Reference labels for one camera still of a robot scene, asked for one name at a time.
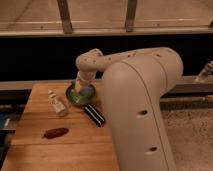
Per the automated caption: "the small white plastic bottle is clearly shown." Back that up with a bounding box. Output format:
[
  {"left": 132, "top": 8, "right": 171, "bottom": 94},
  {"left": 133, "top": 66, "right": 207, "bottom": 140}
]
[{"left": 48, "top": 90, "right": 68, "bottom": 117}]

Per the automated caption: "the right metal window post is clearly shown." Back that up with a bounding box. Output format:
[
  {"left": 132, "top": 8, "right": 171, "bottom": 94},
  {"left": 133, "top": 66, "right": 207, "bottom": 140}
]
[{"left": 125, "top": 0, "right": 137, "bottom": 32}]

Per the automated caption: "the metal window post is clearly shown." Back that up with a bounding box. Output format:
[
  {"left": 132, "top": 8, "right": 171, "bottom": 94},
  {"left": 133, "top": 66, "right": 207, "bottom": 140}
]
[
  {"left": 57, "top": 0, "right": 73, "bottom": 34},
  {"left": 125, "top": 0, "right": 137, "bottom": 32}
]

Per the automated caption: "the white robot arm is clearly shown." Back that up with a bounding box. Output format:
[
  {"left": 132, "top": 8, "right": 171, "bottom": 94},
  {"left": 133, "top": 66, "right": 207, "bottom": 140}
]
[{"left": 76, "top": 47, "right": 183, "bottom": 171}]

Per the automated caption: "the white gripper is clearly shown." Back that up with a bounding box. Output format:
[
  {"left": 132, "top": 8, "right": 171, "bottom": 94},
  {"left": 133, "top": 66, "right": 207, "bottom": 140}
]
[{"left": 75, "top": 71, "right": 96, "bottom": 93}]

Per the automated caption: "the wooden board table top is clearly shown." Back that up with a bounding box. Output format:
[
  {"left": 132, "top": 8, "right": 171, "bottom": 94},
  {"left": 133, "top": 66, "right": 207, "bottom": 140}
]
[{"left": 1, "top": 82, "right": 119, "bottom": 171}]

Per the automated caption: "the dark red sausage toy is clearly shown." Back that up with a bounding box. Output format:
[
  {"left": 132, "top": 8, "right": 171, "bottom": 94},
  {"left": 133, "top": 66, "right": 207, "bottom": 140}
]
[{"left": 43, "top": 128, "right": 69, "bottom": 139}]

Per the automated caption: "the left metal window post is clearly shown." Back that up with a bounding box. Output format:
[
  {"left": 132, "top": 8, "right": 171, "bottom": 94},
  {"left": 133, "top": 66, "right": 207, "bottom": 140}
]
[{"left": 57, "top": 0, "right": 73, "bottom": 34}]

